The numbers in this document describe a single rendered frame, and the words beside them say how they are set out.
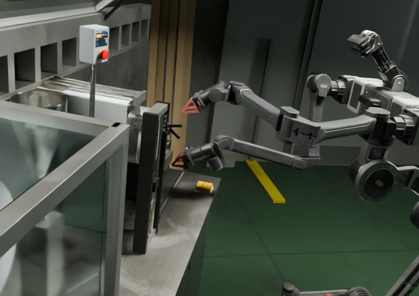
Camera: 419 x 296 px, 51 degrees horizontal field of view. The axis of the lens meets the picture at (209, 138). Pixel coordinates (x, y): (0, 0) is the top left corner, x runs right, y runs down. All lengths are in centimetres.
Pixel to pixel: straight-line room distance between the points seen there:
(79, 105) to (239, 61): 281
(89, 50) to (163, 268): 80
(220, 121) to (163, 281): 297
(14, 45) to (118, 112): 39
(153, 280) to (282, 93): 337
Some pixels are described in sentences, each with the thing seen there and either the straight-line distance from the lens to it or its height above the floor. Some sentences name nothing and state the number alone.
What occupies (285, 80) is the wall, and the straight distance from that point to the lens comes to 464.
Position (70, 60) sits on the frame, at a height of 148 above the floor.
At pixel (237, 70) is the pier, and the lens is 427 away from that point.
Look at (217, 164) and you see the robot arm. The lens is 195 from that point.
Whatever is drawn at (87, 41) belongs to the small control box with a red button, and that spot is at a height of 167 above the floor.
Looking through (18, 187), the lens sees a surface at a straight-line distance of 67.
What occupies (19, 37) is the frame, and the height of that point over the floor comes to 162.
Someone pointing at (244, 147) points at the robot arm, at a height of 118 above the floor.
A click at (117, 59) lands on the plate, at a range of 232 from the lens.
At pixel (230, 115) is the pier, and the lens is 439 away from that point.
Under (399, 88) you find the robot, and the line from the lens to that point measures 198.
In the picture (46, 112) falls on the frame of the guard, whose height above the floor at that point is 160.
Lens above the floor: 190
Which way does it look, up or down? 21 degrees down
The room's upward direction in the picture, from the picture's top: 8 degrees clockwise
